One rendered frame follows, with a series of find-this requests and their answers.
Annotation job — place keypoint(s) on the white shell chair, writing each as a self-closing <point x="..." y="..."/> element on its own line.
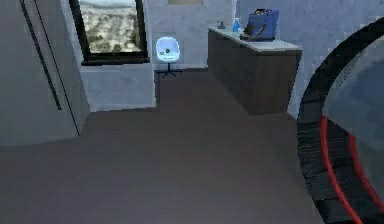
<point x="167" y="50"/>

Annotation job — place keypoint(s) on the dark brown counter cabinet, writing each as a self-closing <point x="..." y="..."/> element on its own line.
<point x="253" y="75"/>

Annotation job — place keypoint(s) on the small grey dispenser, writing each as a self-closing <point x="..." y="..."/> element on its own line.
<point x="220" y="25"/>

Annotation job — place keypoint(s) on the blue spray bottle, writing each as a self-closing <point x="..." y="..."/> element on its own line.
<point x="236" y="26"/>

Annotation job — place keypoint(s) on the blue bag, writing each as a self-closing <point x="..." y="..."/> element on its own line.
<point x="261" y="25"/>

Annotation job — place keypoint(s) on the black framed window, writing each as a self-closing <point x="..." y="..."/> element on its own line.
<point x="111" y="28"/>

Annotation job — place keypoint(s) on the round black framed mirror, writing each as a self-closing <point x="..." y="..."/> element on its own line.
<point x="350" y="133"/>

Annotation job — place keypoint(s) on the grey fridge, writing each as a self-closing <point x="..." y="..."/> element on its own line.
<point x="33" y="73"/>

